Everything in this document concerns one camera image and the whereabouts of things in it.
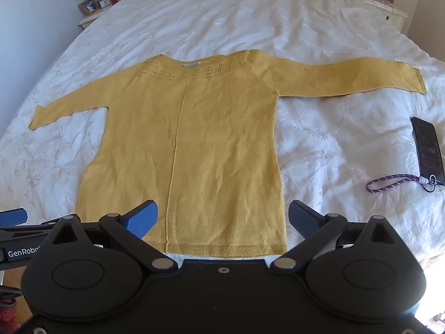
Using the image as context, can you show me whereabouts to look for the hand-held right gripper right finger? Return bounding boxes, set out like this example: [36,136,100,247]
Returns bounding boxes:
[271,200,400,272]

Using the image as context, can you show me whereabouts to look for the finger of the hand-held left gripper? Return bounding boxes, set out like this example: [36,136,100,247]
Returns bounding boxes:
[0,208,28,229]

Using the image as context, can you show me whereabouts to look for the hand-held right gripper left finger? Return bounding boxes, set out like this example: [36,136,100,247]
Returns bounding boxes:
[45,200,178,274]

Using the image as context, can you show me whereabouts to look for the yellow knitted sweater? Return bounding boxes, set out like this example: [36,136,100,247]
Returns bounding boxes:
[28,49,427,259]

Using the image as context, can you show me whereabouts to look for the person's dark red clothing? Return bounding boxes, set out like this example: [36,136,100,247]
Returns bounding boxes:
[0,285,22,325]

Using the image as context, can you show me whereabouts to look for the black smartphone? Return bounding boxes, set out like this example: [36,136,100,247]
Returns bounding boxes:
[411,116,445,185]

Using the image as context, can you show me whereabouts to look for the cream nightstand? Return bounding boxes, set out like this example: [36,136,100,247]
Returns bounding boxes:
[78,0,134,30]
[351,0,409,29]

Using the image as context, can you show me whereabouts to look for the white floral bedspread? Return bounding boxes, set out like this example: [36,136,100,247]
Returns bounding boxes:
[0,0,445,281]

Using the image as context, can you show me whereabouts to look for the purple braided lanyard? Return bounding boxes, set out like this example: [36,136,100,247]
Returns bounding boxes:
[366,174,429,193]

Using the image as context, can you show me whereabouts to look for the black cable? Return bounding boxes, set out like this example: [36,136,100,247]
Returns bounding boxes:
[422,176,445,193]

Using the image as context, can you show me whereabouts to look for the white charging cable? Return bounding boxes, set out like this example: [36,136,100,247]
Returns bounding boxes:
[371,0,400,15]

